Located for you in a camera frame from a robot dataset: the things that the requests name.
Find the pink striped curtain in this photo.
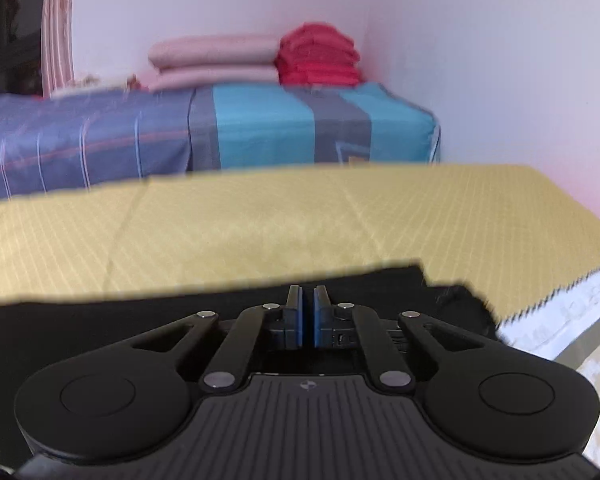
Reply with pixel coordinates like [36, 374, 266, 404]
[42, 0, 76, 93]

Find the white lace-edged cloth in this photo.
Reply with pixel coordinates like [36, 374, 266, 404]
[495, 255, 600, 361]

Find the teal grey striped quilt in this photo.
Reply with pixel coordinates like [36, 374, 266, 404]
[187, 82, 441, 172]

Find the dark window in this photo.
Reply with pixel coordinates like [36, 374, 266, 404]
[0, 0, 48, 103]

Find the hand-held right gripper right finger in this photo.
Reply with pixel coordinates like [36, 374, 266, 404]
[314, 285, 486, 394]

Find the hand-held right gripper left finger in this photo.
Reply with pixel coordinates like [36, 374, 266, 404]
[130, 285, 306, 394]

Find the blue plaid quilt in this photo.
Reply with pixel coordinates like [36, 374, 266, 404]
[0, 87, 221, 206]

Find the stack of red folded blankets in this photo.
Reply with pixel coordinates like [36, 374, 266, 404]
[274, 22, 363, 87]

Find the yellow quilted blanket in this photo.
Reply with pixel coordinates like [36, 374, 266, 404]
[0, 162, 600, 323]

